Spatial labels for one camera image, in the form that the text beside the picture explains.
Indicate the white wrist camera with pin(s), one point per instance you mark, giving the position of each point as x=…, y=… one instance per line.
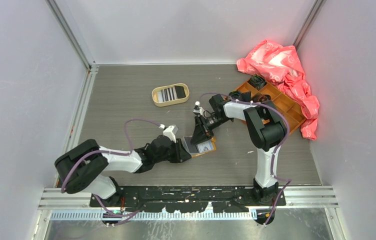
x=198, y=110
x=169, y=131

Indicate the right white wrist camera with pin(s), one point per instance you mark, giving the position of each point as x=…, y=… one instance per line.
x=198, y=110

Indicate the beige oval tray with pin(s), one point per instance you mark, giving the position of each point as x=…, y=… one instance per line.
x=175, y=102

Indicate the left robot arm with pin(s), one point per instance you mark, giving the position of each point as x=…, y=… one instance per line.
x=81, y=168

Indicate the orange compartment organizer box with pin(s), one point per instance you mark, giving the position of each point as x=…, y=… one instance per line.
x=286, y=106

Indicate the stack of striped cards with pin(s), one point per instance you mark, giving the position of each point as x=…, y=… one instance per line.
x=166, y=95

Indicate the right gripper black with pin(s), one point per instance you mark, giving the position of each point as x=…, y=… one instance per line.
x=200, y=134

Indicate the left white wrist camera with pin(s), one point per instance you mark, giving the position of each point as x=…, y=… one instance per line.
x=169, y=131

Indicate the dark rolled item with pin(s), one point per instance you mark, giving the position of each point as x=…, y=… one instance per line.
x=260, y=98
x=241, y=96
x=257, y=81

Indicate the black credit card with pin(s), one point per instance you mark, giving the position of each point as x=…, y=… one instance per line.
x=179, y=92

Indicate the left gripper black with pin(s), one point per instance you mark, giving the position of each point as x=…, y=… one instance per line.
x=181, y=154

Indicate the dark rolled item right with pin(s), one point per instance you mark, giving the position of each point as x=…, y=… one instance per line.
x=260, y=98

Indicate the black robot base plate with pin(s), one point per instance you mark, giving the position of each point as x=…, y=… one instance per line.
x=193, y=199

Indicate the dark rolled item left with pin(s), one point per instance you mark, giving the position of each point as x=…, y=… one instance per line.
x=241, y=96

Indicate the aluminium front rail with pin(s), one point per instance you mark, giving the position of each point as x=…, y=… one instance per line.
x=84, y=207

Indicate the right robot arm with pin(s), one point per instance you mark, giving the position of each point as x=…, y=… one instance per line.
x=267, y=129

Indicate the orange card holder wallet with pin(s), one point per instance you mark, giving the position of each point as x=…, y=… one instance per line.
x=199, y=149

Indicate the pink plastic bag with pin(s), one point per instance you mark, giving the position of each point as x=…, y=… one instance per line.
x=281, y=66

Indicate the dark rolled item upper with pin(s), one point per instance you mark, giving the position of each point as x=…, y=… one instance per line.
x=257, y=81

